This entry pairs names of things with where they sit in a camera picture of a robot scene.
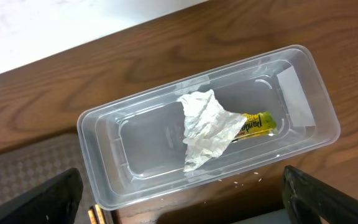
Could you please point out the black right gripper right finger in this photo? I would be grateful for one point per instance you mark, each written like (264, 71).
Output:
(309, 200)

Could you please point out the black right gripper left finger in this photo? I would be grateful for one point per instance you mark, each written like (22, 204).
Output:
(54, 201)

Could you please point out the wooden chopstick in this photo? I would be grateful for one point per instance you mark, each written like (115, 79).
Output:
(99, 214)
(92, 218)

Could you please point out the green yellow snack wrapper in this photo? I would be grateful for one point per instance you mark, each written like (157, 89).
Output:
(260, 124)

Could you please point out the white tissue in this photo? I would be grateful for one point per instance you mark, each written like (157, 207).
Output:
(209, 128)

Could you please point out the clear plastic waste bin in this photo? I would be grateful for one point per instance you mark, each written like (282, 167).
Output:
(133, 147)

